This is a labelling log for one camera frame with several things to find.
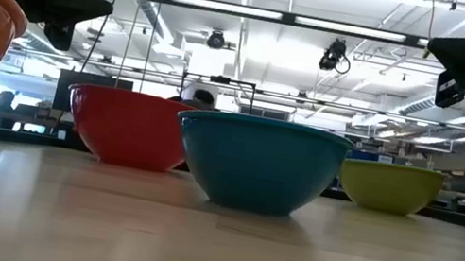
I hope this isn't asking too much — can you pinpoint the large red plastic bowl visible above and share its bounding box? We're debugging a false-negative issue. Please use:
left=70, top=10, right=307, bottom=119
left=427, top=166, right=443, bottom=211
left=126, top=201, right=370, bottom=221
left=57, top=79, right=198, bottom=178

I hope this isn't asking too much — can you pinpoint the lime green plastic bowl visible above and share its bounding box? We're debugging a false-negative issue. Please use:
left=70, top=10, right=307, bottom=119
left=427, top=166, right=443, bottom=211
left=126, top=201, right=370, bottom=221
left=334, top=154, right=448, bottom=222

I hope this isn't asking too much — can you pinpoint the teal plastic bowl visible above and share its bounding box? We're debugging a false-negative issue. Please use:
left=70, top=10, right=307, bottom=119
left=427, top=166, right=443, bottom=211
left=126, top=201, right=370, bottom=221
left=164, top=102, right=357, bottom=228

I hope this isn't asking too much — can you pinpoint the person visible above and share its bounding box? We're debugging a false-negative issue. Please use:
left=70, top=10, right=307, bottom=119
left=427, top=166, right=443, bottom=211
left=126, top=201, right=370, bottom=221
left=166, top=83, right=224, bottom=113
left=0, top=89, right=22, bottom=132

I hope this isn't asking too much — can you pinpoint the blue storage bin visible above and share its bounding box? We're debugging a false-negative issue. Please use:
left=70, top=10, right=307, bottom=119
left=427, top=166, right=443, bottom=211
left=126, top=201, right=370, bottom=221
left=346, top=148, right=396, bottom=167

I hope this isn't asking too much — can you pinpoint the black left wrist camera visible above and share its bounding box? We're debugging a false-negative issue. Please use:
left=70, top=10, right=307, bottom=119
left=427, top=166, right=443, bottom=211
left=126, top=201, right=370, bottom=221
left=40, top=17, right=77, bottom=53

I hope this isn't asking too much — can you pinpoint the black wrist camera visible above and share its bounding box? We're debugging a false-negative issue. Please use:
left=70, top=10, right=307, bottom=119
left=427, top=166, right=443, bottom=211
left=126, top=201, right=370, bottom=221
left=432, top=69, right=465, bottom=113
left=40, top=17, right=77, bottom=53

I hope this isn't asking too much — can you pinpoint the thin dark hanging cable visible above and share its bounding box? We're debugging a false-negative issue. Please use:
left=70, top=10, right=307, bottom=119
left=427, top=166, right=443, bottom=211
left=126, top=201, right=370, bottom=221
left=78, top=0, right=132, bottom=80

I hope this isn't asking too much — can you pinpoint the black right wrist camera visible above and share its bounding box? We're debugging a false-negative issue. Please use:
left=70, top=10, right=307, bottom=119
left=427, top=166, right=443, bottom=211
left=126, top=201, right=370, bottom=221
left=432, top=69, right=465, bottom=113

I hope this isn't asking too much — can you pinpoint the yellow hanging cable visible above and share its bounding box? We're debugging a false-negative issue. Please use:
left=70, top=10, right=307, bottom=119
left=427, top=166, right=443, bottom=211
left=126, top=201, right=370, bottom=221
left=419, top=0, right=441, bottom=61

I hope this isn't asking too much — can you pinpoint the thin grey hanging cable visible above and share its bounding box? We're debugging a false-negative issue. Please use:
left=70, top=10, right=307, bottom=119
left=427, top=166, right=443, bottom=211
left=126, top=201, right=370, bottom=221
left=138, top=0, right=168, bottom=96
left=114, top=0, right=148, bottom=93

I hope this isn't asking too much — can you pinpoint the black overhead camera with cable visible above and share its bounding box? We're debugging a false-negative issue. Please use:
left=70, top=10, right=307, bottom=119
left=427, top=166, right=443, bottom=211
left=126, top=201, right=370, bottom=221
left=317, top=35, right=356, bottom=78

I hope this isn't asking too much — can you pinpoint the round black ceiling camera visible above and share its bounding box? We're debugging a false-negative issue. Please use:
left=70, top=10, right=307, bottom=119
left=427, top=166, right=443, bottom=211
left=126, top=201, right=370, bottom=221
left=205, top=27, right=229, bottom=52

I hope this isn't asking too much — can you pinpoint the black table edge rail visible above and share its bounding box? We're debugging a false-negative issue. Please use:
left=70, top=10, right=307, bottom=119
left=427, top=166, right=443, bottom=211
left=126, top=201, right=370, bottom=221
left=0, top=126, right=465, bottom=231

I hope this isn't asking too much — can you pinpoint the black overhead frame bar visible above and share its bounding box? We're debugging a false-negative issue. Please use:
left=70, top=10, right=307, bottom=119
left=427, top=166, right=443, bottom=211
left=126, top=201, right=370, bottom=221
left=138, top=0, right=431, bottom=52

